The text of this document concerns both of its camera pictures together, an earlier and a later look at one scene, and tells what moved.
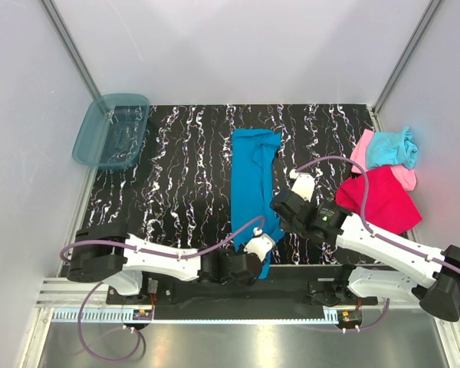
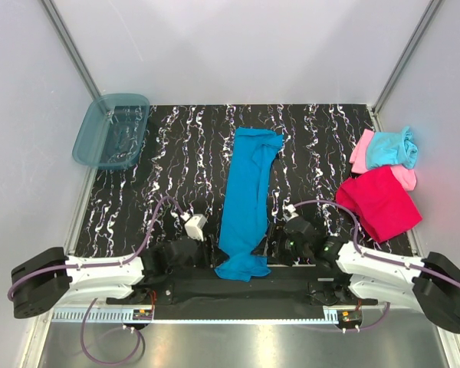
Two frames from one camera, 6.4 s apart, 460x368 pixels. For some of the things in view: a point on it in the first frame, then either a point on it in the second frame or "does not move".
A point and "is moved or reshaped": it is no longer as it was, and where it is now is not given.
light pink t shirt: [408, 176] does not move
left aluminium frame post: [71, 49] does not move
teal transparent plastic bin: [113, 132] does not move
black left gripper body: [244, 283] -> [202, 258]
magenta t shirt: [390, 207] does not move
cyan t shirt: [392, 148] does not move
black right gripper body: [290, 227] -> [286, 250]
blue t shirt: [253, 187] is moved or reshaped
